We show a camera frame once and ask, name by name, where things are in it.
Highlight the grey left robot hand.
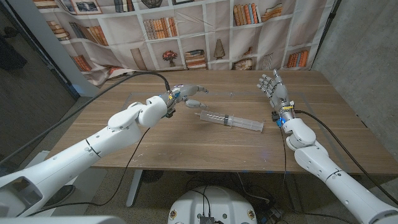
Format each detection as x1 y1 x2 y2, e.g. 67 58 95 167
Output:
167 83 210 110

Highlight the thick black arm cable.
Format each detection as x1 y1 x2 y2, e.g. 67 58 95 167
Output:
294 109 398 206
0 71 172 166

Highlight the stack of books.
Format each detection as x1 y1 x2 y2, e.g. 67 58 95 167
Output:
32 0 338 87

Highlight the white floor cable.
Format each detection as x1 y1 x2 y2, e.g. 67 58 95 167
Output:
236 172 271 203

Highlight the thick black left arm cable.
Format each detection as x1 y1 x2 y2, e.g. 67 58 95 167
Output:
0 71 172 166

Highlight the black backdrop stand pole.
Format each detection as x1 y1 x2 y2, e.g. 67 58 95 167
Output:
310 0 343 71

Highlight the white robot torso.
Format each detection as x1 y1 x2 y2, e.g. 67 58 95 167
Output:
167 185 258 224

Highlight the dark grey door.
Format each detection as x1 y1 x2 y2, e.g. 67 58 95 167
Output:
0 2 80 167

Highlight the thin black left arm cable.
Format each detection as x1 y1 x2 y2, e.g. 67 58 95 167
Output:
26 126 152 217

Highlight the white floor board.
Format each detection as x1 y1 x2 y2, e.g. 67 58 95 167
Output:
23 151 108 217

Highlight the power strip with plugs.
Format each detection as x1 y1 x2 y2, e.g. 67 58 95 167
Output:
259 205 284 224

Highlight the white table leg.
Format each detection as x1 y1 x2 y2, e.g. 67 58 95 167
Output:
284 173 303 214
126 169 144 208

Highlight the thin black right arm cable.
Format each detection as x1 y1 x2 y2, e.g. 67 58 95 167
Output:
279 124 355 224

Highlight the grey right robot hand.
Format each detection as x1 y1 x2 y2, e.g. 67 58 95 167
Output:
256 68 296 123

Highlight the large clear plastic syringe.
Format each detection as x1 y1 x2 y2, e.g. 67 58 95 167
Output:
195 110 264 133

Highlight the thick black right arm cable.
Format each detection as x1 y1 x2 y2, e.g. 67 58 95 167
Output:
294 109 398 206

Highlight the black round fan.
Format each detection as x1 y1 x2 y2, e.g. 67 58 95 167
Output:
141 170 164 184

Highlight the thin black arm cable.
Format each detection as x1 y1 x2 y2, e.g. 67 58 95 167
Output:
279 124 355 224
26 126 152 217

